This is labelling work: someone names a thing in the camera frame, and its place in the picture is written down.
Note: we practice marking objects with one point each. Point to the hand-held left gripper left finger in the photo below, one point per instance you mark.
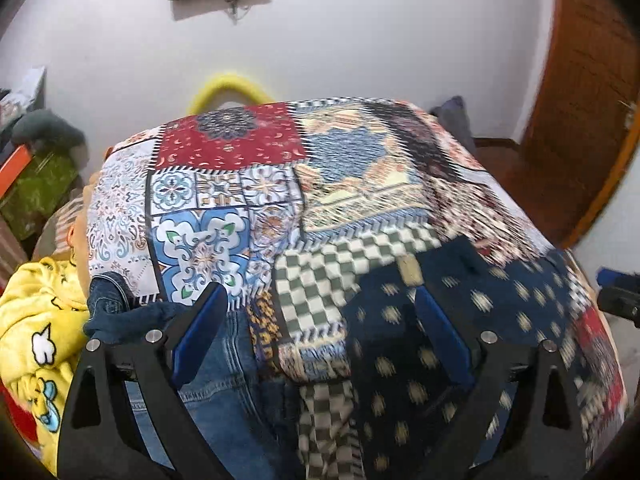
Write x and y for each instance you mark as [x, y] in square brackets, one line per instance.
[200, 332]

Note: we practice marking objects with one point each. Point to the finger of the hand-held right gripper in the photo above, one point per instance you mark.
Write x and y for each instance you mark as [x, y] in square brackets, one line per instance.
[620, 300]

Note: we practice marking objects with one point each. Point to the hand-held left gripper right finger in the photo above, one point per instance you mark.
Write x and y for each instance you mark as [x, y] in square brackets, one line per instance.
[442, 340]

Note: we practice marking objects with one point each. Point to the navy patterned hoodie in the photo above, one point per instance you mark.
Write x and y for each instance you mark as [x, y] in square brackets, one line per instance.
[400, 360]

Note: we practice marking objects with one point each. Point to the blue denim jeans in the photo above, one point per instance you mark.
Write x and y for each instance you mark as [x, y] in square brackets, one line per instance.
[235, 410]

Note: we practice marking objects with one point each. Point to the patchwork printed bedspread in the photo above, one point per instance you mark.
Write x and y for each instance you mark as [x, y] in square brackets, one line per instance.
[225, 210]

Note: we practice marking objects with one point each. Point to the yellow cartoon blanket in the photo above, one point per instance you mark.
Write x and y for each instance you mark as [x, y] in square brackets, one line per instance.
[35, 320]

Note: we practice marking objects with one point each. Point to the wooden door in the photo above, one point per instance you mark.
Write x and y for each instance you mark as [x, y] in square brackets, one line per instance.
[585, 110]

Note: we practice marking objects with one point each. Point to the brown striped mat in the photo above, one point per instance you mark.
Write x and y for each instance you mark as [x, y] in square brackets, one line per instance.
[30, 237]

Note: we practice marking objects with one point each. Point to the green patterned cloth pile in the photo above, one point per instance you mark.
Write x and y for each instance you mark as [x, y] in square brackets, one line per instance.
[40, 190]

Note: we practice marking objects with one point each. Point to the dark grey pillow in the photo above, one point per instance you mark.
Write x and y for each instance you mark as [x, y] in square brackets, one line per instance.
[452, 120]

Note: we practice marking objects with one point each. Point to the orange box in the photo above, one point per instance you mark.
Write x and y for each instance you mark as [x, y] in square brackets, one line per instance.
[15, 167]

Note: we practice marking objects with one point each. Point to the yellow foam tube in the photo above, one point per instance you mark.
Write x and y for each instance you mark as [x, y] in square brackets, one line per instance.
[227, 85]

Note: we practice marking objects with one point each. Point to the grey plush cloth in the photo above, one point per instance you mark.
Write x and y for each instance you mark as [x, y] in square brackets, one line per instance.
[47, 130]

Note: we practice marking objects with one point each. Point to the white box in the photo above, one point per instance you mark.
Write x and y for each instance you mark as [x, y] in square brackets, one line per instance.
[27, 87]

